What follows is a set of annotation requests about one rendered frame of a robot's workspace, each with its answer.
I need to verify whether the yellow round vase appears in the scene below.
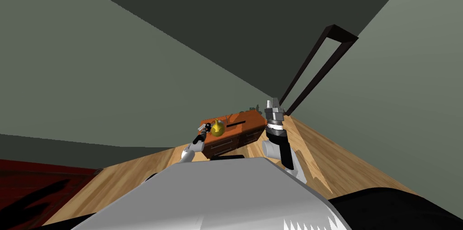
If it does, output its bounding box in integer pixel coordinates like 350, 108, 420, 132
210, 119, 226, 138

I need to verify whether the orange-brown wooden dresser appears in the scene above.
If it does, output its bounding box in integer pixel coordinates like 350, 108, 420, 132
199, 109, 269, 160

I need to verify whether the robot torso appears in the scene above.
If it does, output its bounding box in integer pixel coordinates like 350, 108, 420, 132
71, 154, 352, 230

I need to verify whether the dark red rug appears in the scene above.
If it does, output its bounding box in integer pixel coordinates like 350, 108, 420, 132
0, 159, 104, 230

